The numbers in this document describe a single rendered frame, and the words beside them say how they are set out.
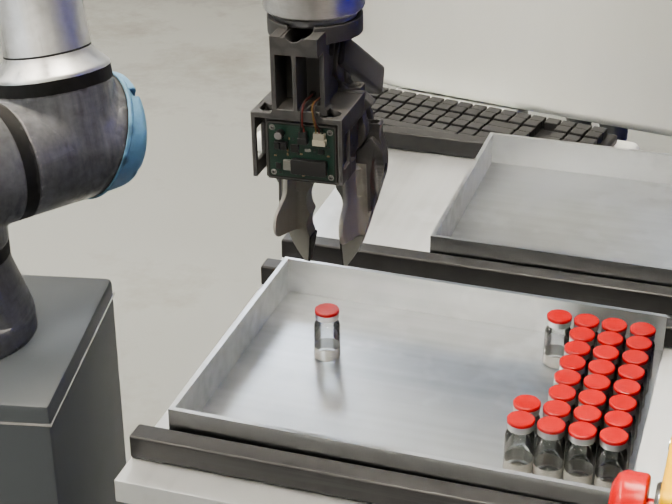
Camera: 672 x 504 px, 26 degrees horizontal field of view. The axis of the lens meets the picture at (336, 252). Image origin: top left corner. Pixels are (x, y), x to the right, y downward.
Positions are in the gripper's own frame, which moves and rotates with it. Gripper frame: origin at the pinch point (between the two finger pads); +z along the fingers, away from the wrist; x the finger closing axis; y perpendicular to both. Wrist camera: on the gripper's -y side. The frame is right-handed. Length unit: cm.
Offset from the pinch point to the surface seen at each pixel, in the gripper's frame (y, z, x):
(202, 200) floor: -196, 96, -97
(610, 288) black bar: -15.3, 9.2, 21.1
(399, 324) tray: -6.3, 10.5, 4.2
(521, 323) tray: -8.9, 10.2, 14.4
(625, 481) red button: 29.1, -2.2, 27.4
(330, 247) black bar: -15.4, 8.6, -5.0
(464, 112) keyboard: -69, 16, -4
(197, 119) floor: -244, 96, -118
